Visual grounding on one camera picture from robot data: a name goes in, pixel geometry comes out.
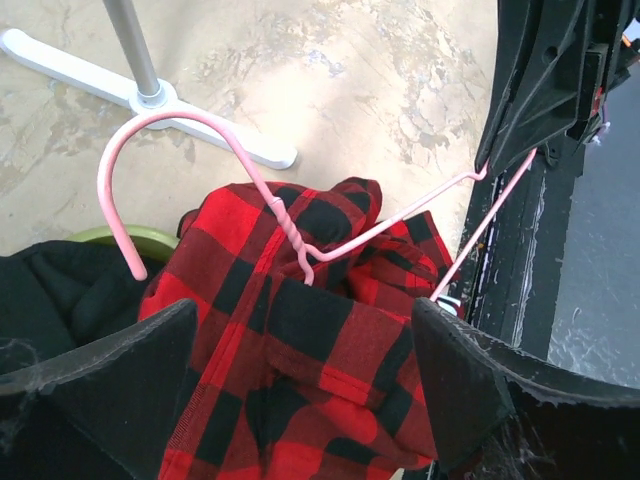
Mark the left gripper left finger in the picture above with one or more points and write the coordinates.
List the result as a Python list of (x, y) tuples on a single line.
[(105, 410)]

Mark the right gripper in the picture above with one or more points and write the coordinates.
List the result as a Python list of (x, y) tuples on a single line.
[(556, 63)]

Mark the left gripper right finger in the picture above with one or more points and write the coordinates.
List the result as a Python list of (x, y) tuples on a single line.
[(496, 409)]

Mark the red black plaid shirt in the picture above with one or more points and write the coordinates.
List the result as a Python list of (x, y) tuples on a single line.
[(296, 381)]

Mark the single pink hanger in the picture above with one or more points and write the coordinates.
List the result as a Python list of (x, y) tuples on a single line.
[(275, 204)]

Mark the black garment pile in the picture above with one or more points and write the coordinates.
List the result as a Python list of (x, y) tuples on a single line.
[(60, 295)]

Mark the green laundry basket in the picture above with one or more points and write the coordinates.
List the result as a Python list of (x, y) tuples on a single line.
[(148, 241)]

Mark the white clothes rack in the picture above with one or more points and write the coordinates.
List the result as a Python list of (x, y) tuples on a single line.
[(146, 93)]

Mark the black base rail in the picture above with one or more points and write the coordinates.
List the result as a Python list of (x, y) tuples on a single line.
[(509, 282)]

